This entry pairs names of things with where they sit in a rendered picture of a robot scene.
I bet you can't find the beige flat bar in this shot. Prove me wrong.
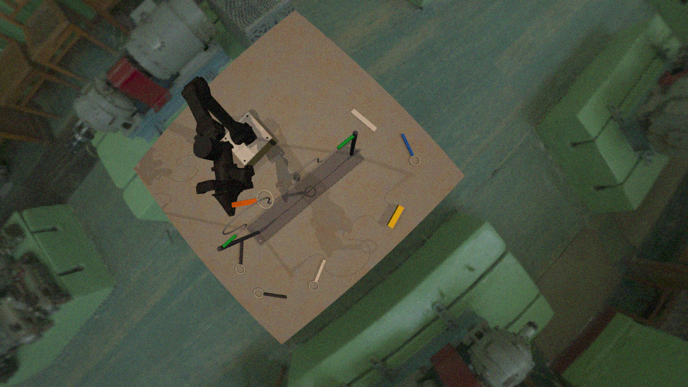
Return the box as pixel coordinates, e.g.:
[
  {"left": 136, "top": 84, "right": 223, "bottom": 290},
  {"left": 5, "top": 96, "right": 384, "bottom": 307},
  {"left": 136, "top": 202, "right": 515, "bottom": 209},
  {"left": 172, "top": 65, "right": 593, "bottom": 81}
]
[{"left": 351, "top": 109, "right": 377, "bottom": 131}]

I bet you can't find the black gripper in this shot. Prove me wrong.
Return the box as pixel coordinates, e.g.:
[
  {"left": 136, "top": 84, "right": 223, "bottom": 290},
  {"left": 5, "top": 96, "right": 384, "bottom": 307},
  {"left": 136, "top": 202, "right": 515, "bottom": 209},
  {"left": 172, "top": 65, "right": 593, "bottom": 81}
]
[{"left": 196, "top": 160, "right": 253, "bottom": 217}]

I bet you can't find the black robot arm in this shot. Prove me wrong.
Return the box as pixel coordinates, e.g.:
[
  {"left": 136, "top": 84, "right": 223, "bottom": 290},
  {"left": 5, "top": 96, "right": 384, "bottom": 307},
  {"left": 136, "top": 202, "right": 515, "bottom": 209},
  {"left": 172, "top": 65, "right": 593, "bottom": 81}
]
[{"left": 181, "top": 76, "right": 257, "bottom": 182}]

